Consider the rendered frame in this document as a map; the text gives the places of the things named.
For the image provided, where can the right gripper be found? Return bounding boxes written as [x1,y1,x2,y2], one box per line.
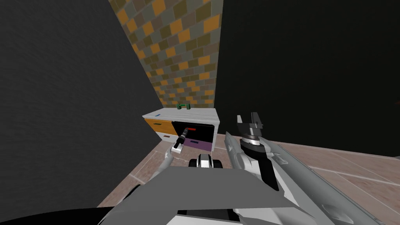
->
[236,112,263,138]

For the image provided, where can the orange drawer front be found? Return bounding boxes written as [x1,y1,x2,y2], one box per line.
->
[144,118,175,136]

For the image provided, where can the black drawer front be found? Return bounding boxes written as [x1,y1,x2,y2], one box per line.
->
[171,121,216,142]

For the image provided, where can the white drawer cabinet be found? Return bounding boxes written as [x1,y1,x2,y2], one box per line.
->
[142,107,221,153]

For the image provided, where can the purple drawer front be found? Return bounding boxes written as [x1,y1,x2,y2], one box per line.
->
[182,138,214,152]

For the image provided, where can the white drawer front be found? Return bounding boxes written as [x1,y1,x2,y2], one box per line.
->
[155,131,179,143]

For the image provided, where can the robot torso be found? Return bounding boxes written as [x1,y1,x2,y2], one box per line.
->
[98,153,314,225]

